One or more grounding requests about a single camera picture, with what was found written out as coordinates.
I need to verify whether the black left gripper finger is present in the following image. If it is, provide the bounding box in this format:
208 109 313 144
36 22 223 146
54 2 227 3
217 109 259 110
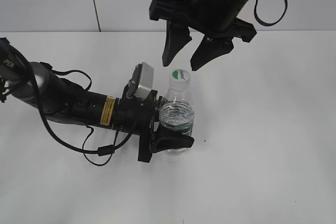
152 126 194 154
157 96 167 109

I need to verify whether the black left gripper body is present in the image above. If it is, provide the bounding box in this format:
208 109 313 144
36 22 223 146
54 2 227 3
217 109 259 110
112 90 157 163

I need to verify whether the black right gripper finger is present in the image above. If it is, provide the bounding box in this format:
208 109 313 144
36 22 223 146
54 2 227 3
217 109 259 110
162 21 192 67
190 37 234 71

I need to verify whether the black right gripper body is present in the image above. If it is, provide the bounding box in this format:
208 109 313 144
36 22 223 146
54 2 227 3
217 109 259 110
149 0 256 42

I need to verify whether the clear Cestbon water bottle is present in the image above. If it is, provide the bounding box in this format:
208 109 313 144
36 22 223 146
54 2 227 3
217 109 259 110
159 83 196 156

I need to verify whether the white green bottle cap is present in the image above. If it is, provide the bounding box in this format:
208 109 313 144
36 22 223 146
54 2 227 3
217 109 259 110
169 69 190 91

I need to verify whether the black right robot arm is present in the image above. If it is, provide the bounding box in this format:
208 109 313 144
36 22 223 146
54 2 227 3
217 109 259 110
149 0 256 71

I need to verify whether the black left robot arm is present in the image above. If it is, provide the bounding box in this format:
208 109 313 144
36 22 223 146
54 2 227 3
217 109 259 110
1 37 194 163

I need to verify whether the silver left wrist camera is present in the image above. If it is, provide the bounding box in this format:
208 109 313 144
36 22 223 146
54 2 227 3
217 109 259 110
126 62 154 100

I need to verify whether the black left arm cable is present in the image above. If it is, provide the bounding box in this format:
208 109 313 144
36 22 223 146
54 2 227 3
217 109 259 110
0 39 134 167

